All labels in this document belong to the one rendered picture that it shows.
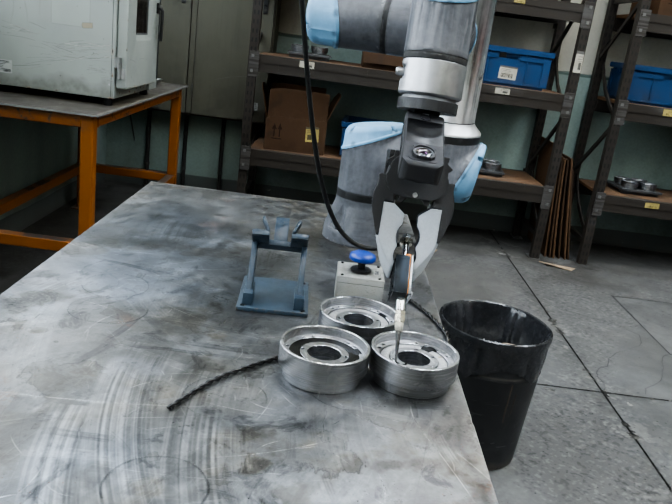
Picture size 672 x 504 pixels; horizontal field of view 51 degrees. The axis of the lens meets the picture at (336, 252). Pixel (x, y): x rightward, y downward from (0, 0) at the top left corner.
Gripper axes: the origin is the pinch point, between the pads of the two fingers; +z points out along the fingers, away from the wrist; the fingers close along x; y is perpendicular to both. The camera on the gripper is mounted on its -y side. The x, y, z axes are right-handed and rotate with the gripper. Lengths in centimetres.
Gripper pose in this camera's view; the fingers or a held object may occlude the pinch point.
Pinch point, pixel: (401, 269)
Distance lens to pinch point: 84.3
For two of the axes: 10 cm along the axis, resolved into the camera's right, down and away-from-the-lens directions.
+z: -1.5, 9.8, 1.5
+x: -9.9, -1.5, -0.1
